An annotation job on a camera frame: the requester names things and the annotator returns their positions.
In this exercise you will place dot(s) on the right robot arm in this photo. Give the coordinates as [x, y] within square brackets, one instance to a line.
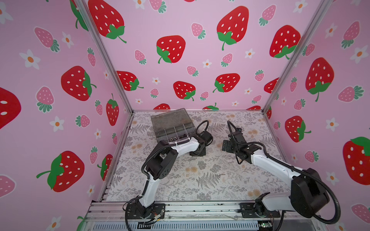
[309, 196]

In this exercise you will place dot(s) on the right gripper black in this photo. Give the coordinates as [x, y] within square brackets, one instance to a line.
[228, 146]

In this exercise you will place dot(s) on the clear plastic organizer box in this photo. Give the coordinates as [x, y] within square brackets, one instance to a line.
[173, 124]

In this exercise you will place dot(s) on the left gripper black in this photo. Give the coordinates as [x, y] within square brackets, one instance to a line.
[203, 154]

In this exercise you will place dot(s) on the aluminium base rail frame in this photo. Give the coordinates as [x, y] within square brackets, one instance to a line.
[196, 216]

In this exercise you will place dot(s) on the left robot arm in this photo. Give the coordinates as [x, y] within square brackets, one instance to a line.
[173, 143]

